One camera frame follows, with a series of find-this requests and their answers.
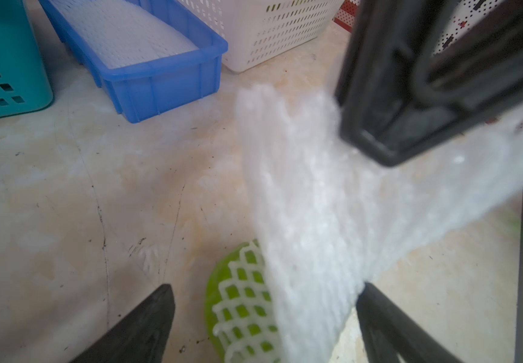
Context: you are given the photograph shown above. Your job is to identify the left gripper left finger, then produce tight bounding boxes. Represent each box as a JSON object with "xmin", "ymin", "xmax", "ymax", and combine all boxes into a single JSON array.
[{"xmin": 73, "ymin": 284, "xmax": 175, "ymax": 363}]

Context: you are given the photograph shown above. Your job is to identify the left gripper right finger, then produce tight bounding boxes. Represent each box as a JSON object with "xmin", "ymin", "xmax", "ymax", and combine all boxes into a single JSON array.
[{"xmin": 356, "ymin": 283, "xmax": 460, "ymax": 363}]

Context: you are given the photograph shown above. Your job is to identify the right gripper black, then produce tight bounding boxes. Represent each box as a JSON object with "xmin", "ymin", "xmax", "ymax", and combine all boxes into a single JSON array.
[{"xmin": 335, "ymin": 1, "xmax": 523, "ymax": 167}]

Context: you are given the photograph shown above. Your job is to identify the green custard apple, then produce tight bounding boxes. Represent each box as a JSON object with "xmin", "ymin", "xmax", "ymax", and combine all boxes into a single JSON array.
[{"xmin": 205, "ymin": 240, "xmax": 284, "ymax": 362}]

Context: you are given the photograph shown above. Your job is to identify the stack of white foam nets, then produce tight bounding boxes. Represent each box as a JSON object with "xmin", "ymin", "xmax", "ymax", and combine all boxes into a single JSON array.
[{"xmin": 51, "ymin": 0, "xmax": 198, "ymax": 69}]

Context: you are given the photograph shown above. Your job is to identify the white plastic basket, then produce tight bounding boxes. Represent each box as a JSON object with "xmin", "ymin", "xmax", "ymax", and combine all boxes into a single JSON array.
[{"xmin": 181, "ymin": 0, "xmax": 343, "ymax": 73}]

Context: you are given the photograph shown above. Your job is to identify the blue plastic tray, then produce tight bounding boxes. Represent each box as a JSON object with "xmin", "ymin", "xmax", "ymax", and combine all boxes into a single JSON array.
[{"xmin": 40, "ymin": 1, "xmax": 228, "ymax": 123}]

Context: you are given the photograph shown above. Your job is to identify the teal plastic basket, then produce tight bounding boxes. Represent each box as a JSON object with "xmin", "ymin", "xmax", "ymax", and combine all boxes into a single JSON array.
[{"xmin": 0, "ymin": 1, "xmax": 54, "ymax": 117}]

